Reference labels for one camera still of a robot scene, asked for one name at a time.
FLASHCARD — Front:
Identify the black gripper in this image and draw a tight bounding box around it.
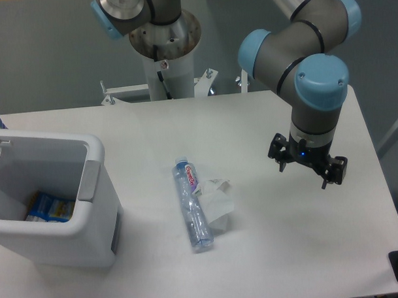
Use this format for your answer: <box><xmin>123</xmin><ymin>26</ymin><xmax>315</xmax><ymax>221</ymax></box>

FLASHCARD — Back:
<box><xmin>268</xmin><ymin>133</ymin><xmax>348</xmax><ymax>189</ymax></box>

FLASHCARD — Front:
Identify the white paper trash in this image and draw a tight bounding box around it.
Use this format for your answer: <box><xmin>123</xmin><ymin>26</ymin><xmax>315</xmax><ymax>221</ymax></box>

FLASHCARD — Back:
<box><xmin>192</xmin><ymin>179</ymin><xmax>235</xmax><ymax>235</ymax></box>

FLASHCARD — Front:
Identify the clear plastic water bottle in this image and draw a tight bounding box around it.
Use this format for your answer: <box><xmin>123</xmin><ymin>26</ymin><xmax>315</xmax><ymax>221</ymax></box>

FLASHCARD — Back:
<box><xmin>172</xmin><ymin>157</ymin><xmax>214</xmax><ymax>253</ymax></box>

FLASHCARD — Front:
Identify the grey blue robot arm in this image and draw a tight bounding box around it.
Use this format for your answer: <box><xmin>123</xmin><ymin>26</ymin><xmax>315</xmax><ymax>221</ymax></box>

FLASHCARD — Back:
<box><xmin>91</xmin><ymin>0</ymin><xmax>362</xmax><ymax>184</ymax></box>

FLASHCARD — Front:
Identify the white plastic trash can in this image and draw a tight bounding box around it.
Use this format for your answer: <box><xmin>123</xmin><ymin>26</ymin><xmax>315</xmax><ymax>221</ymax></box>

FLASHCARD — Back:
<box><xmin>0</xmin><ymin>129</ymin><xmax>123</xmax><ymax>267</ymax></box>

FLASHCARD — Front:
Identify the blue yellow carton in bin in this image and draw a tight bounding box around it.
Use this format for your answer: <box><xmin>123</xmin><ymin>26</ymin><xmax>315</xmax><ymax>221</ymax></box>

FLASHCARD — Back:
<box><xmin>25</xmin><ymin>191</ymin><xmax>75</xmax><ymax>223</ymax></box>

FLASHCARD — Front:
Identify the white metal base frame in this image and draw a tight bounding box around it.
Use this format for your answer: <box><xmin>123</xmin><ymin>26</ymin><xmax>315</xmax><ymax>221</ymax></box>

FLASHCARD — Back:
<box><xmin>99</xmin><ymin>66</ymin><xmax>252</xmax><ymax>106</ymax></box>

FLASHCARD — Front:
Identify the white frame at right edge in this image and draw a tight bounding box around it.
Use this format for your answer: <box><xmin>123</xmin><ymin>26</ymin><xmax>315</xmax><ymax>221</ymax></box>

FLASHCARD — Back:
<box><xmin>377</xmin><ymin>118</ymin><xmax>398</xmax><ymax>158</ymax></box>

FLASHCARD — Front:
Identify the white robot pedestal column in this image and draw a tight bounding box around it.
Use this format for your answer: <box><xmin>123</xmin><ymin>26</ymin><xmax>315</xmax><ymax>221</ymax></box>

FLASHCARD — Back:
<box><xmin>127</xmin><ymin>8</ymin><xmax>205</xmax><ymax>102</ymax></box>

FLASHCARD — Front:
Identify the black cable on pedestal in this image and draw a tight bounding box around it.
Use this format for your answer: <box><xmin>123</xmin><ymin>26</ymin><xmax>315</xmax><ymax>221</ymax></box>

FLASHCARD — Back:
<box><xmin>152</xmin><ymin>43</ymin><xmax>173</xmax><ymax>101</ymax></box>

